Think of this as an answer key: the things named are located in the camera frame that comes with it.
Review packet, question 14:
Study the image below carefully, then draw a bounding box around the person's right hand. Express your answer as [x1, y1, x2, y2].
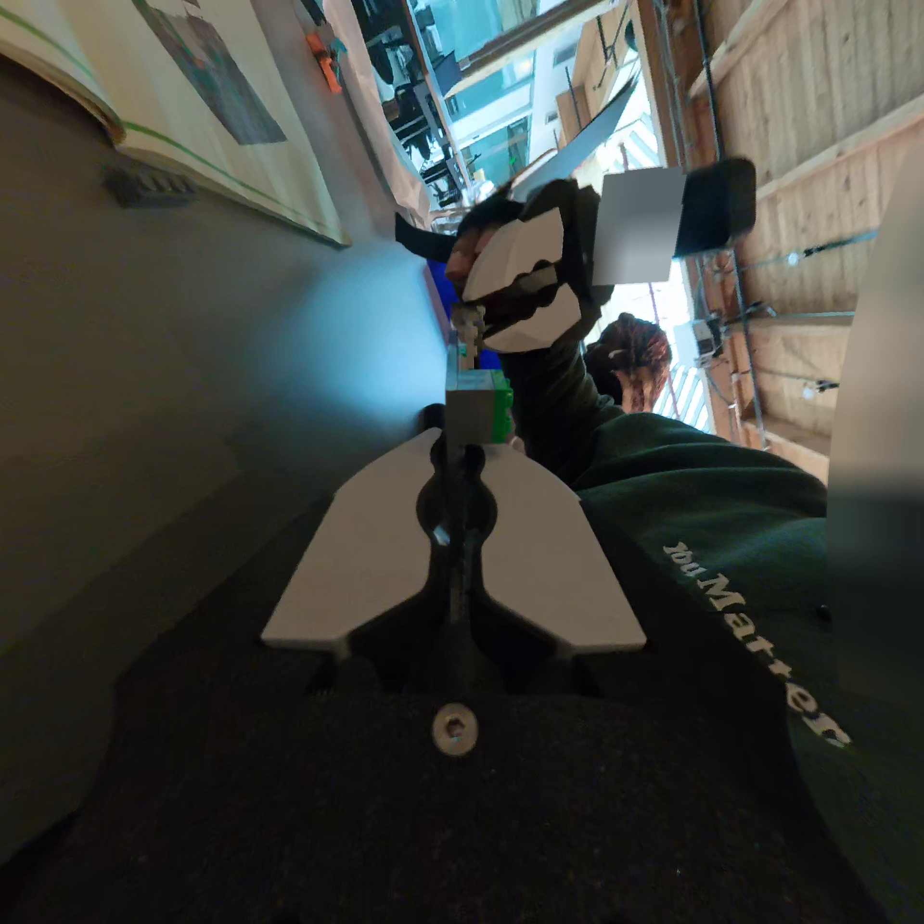
[445, 215, 493, 291]

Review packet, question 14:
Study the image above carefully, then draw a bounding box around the grey desk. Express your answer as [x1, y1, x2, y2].
[0, 0, 463, 867]

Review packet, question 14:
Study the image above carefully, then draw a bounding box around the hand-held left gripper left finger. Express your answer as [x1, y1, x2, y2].
[261, 427, 446, 648]

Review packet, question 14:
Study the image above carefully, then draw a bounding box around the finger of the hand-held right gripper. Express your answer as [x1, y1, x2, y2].
[481, 283, 584, 355]
[462, 209, 566, 304]

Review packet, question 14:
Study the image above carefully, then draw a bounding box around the small dark ridged block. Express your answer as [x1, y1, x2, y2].
[103, 162, 197, 211]

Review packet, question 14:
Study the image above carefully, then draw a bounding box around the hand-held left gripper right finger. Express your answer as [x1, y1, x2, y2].
[469, 443, 648, 655]

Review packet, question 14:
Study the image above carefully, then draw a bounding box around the blue box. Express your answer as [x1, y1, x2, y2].
[424, 258, 501, 371]

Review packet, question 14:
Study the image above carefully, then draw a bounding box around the grey slanted board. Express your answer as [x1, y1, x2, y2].
[505, 72, 641, 205]

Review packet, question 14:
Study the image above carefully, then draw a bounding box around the person's right forearm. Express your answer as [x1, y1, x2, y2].
[497, 318, 694, 492]

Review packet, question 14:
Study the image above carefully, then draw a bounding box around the grey green toy brick model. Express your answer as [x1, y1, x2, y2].
[443, 303, 516, 452]

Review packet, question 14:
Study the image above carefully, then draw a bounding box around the orange teal toy piece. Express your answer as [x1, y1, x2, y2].
[306, 27, 349, 92]

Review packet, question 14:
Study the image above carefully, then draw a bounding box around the open book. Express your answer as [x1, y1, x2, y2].
[0, 0, 352, 248]

